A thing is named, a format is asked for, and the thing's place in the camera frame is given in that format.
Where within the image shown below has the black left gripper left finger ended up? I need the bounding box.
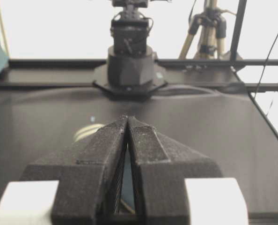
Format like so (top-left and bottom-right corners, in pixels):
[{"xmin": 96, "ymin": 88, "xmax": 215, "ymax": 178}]
[{"xmin": 20, "ymin": 116, "xmax": 128, "ymax": 225}]

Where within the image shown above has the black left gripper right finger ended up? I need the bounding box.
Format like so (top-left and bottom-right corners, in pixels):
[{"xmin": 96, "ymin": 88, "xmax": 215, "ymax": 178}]
[{"xmin": 127, "ymin": 117, "xmax": 223, "ymax": 225}]

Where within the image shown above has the striped slipper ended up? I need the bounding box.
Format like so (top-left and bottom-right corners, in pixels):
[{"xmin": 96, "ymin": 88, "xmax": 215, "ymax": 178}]
[{"xmin": 73, "ymin": 123, "xmax": 104, "ymax": 142}]

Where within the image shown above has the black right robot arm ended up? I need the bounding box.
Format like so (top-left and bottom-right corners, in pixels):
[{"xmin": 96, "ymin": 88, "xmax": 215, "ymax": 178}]
[{"xmin": 96, "ymin": 0, "xmax": 222, "ymax": 225}]

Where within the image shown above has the black metal frame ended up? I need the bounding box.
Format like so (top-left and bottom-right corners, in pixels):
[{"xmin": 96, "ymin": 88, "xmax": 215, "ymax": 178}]
[{"xmin": 0, "ymin": 0, "xmax": 278, "ymax": 158}]

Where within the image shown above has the tan camera tripod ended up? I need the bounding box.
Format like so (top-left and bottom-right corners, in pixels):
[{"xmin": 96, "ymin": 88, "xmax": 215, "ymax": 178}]
[{"xmin": 178, "ymin": 0, "xmax": 227, "ymax": 60}]

